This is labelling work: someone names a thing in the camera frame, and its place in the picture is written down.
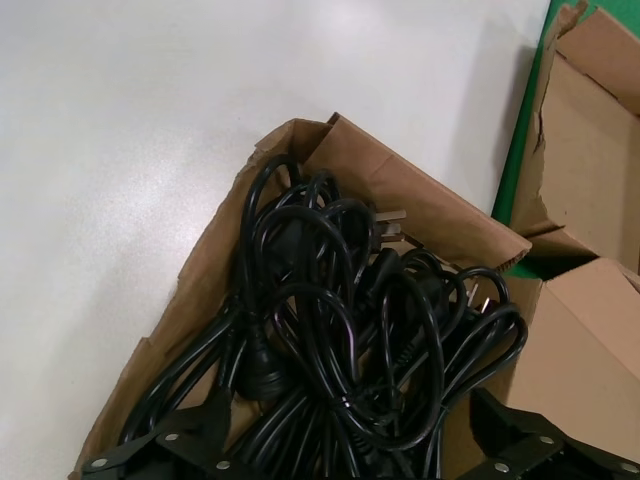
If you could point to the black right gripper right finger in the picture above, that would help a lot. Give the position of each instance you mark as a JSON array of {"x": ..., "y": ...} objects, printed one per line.
[{"x": 525, "y": 440}]

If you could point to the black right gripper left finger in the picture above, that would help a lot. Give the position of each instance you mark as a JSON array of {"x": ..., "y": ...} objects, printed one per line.
[{"x": 185, "y": 430}]

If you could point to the open brown cardboard box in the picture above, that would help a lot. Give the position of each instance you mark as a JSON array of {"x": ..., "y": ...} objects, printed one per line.
[
  {"x": 590, "y": 150},
  {"x": 400, "y": 185}
]

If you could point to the green table cloth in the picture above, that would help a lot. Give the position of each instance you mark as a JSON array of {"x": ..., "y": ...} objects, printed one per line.
[{"x": 520, "y": 165}]

